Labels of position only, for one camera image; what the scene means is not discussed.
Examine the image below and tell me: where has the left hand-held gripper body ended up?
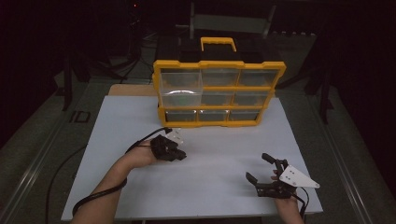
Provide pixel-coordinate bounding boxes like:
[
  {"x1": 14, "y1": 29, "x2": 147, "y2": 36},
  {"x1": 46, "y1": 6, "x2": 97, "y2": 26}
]
[{"x1": 150, "y1": 128, "x2": 185, "y2": 161}]

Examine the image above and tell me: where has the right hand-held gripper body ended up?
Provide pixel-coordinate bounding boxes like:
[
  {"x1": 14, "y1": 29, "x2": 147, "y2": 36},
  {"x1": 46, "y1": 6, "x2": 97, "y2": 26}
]
[{"x1": 255, "y1": 159, "x2": 321, "y2": 200}]

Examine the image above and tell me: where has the clear plastic drawer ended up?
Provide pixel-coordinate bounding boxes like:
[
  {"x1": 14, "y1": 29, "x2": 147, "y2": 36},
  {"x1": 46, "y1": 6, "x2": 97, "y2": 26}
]
[{"x1": 159, "y1": 68, "x2": 204, "y2": 108}]

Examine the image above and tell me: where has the yellow drawer organizer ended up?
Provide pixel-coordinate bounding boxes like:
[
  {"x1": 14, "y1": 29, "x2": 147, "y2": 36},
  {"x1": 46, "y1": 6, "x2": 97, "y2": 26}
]
[{"x1": 152, "y1": 59, "x2": 288, "y2": 129}]

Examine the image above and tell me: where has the person's left hand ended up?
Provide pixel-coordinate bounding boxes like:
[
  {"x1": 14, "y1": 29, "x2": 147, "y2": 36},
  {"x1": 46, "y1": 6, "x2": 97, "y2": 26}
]
[{"x1": 123, "y1": 139, "x2": 160, "y2": 171}]

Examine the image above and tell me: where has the person's right hand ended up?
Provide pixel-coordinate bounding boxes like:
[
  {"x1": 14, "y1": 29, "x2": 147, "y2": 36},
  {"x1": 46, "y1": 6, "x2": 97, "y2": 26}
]
[{"x1": 270, "y1": 169, "x2": 302, "y2": 217}]

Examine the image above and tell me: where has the black metal stand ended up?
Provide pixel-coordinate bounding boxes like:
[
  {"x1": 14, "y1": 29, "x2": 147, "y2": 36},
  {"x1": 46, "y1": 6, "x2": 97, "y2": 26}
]
[
  {"x1": 318, "y1": 69, "x2": 334, "y2": 125},
  {"x1": 62, "y1": 55, "x2": 76, "y2": 112}
]

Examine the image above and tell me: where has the set of small clear bins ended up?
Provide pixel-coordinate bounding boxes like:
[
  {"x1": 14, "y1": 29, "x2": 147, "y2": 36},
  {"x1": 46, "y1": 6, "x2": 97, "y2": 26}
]
[{"x1": 164, "y1": 68, "x2": 280, "y2": 123}]

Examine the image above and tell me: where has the black tripod stand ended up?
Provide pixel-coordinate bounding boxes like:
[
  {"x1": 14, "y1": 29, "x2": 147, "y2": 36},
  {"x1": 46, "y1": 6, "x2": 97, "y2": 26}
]
[{"x1": 90, "y1": 12, "x2": 148, "y2": 83}]

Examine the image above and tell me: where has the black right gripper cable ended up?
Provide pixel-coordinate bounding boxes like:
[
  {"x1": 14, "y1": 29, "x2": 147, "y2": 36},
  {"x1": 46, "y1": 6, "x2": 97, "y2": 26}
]
[{"x1": 292, "y1": 186, "x2": 310, "y2": 220}]

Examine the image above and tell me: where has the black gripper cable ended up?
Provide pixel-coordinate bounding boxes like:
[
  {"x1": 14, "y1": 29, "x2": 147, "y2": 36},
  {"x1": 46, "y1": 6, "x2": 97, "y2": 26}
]
[
  {"x1": 72, "y1": 126, "x2": 174, "y2": 217},
  {"x1": 292, "y1": 186, "x2": 310, "y2": 220}
]

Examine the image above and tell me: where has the aluminium floor rail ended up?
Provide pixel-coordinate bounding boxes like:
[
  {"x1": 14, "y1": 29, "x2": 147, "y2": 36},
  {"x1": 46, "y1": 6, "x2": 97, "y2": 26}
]
[
  {"x1": 306, "y1": 92, "x2": 379, "y2": 224},
  {"x1": 0, "y1": 102, "x2": 78, "y2": 224}
]

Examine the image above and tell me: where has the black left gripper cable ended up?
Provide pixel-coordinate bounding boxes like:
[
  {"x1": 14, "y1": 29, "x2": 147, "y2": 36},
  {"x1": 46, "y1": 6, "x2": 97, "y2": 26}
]
[{"x1": 72, "y1": 126, "x2": 174, "y2": 217}]

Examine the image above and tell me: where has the black floor cable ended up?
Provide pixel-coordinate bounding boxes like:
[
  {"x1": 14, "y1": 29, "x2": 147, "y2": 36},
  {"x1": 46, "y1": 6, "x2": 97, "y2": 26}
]
[{"x1": 45, "y1": 144, "x2": 89, "y2": 224}]

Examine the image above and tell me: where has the grey metal frame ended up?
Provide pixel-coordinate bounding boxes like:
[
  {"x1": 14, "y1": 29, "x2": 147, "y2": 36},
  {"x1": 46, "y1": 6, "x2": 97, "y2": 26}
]
[{"x1": 176, "y1": 1, "x2": 278, "y2": 40}]

